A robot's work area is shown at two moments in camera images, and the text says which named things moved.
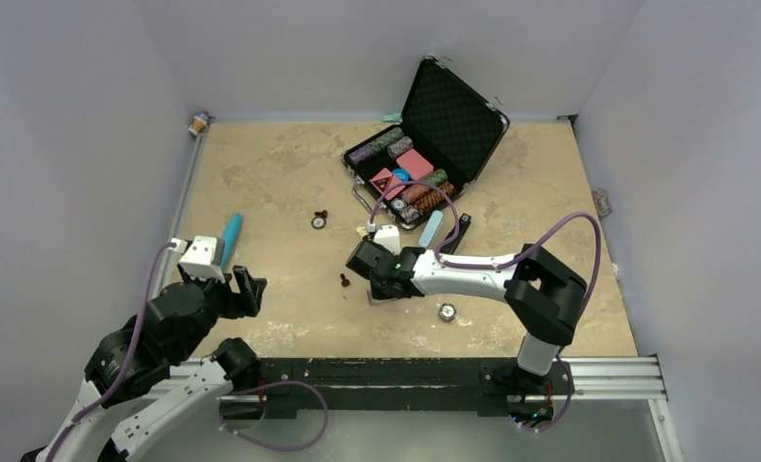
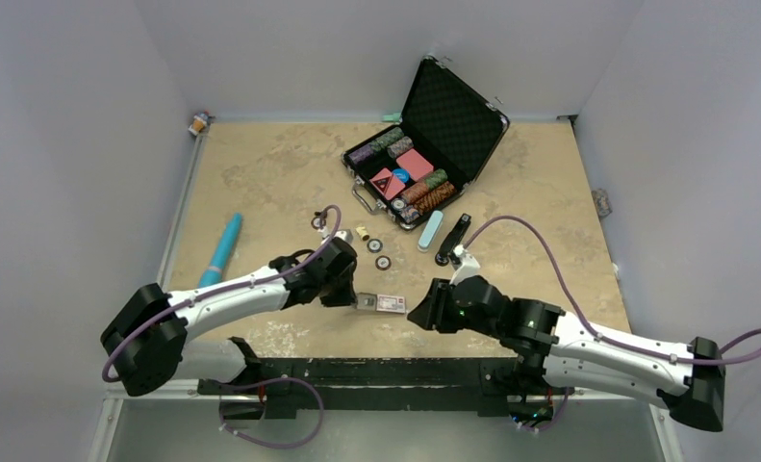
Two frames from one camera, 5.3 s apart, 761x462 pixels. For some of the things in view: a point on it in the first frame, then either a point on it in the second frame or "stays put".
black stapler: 450,248 stays put
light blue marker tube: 231,239 stays put
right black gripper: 378,292 -> 431,314
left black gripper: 247,300 -> 346,296
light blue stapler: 431,228 stays put
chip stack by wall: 601,201 stays put
